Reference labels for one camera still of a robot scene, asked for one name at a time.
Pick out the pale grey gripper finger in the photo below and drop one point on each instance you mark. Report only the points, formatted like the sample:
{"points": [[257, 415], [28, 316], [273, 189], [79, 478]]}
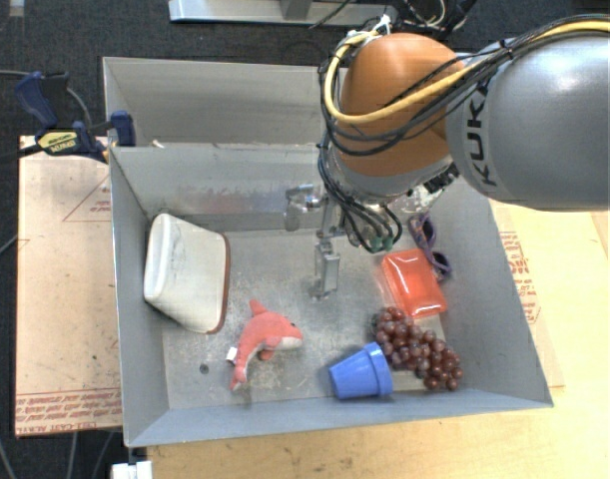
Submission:
{"points": [[320, 272], [333, 270]]}

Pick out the grey metal bin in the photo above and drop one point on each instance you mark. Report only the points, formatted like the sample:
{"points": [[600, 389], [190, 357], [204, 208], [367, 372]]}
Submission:
{"points": [[284, 312]]}

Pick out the orange clear plastic packet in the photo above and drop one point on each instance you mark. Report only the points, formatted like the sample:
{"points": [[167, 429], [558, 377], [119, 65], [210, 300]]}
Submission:
{"points": [[414, 282]]}

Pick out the pink toy dolphin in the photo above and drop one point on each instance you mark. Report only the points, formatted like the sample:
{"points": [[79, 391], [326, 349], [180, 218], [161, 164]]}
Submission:
{"points": [[264, 339]]}

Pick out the purple sunglasses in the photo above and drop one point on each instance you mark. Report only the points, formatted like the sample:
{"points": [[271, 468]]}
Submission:
{"points": [[426, 235]]}

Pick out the blue plastic flower pot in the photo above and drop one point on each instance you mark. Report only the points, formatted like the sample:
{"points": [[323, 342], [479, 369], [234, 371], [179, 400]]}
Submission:
{"points": [[359, 373]]}

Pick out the red-brown toy grape bunch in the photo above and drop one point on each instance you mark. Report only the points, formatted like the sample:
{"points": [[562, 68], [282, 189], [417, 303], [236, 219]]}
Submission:
{"points": [[414, 349]]}

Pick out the white dish with brown rim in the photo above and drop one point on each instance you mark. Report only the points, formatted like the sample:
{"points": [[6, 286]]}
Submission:
{"points": [[184, 272]]}

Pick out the brown cardboard board, red print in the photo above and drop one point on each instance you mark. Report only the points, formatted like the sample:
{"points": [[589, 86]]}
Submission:
{"points": [[65, 287]]}

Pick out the black cylinder on white bracket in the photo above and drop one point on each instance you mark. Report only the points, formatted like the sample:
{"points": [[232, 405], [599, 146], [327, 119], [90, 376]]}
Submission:
{"points": [[440, 178]]}

